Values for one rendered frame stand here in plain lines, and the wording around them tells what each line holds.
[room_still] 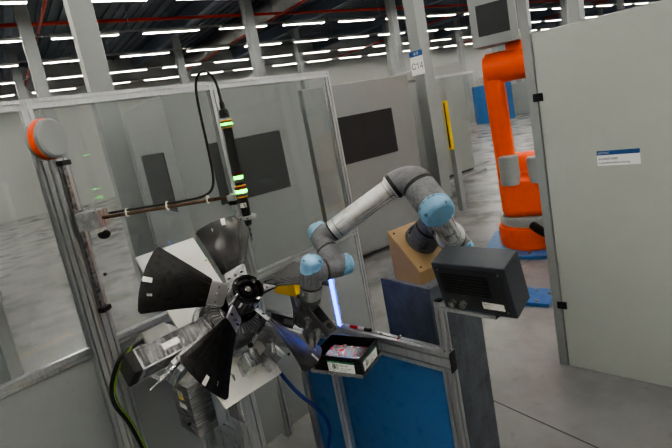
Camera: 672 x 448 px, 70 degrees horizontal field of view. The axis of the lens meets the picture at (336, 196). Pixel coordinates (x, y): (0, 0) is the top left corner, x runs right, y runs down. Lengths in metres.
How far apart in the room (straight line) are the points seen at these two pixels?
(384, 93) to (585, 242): 3.65
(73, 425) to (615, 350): 2.80
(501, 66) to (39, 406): 4.65
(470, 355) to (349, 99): 3.98
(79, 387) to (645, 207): 2.80
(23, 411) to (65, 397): 0.15
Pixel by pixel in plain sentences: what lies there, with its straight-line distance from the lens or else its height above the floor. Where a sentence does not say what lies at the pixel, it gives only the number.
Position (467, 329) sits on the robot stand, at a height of 0.74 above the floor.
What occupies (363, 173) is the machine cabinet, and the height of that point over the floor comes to 1.02.
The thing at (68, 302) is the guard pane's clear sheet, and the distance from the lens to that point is 2.33.
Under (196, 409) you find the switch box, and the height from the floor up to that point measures 0.74.
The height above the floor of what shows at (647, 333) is 0.30.
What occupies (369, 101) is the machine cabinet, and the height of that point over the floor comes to 1.84.
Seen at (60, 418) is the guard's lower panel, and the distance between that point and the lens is 2.44.
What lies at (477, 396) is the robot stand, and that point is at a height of 0.41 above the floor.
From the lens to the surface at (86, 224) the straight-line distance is 2.08.
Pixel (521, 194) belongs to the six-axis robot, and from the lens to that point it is 5.29.
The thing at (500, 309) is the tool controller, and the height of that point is 1.08.
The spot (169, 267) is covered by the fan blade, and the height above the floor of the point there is 1.36.
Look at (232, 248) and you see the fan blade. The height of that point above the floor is 1.34.
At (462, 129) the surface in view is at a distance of 9.41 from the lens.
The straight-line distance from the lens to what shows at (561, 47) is 2.94.
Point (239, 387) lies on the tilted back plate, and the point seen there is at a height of 0.86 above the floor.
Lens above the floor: 1.77
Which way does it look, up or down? 9 degrees down
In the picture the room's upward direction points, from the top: 11 degrees counter-clockwise
